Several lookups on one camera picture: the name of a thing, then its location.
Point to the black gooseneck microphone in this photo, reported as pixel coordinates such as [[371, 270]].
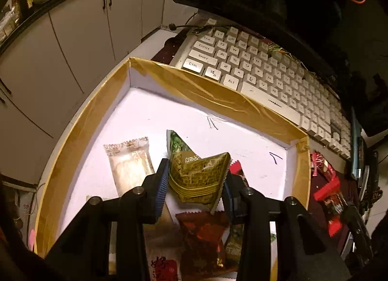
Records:
[[194, 27]]

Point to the clear pastry snack packet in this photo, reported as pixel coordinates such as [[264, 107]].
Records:
[[130, 165]]

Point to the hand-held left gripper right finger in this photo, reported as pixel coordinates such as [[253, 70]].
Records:
[[228, 205]]

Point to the blue book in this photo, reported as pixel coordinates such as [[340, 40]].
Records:
[[355, 147]]

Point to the small green snack packet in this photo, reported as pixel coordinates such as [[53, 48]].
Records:
[[235, 244]]

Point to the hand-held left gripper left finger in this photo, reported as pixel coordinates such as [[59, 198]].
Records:
[[162, 190]]

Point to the taped cardboard box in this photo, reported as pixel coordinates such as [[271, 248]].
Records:
[[145, 111]]

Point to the white computer keyboard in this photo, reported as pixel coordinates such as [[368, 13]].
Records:
[[257, 84]]

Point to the white-red large snack packet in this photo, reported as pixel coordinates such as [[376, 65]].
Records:
[[162, 256]]

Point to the green-gold snack packet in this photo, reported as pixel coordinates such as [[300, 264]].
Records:
[[197, 178]]

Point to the dark red snack packet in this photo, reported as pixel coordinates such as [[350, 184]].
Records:
[[206, 238]]

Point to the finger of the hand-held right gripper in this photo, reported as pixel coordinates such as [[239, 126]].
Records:
[[359, 229]]

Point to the patterned green packet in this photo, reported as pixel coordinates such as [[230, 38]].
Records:
[[277, 50]]

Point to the black computer monitor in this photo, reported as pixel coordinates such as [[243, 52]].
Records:
[[272, 2]]

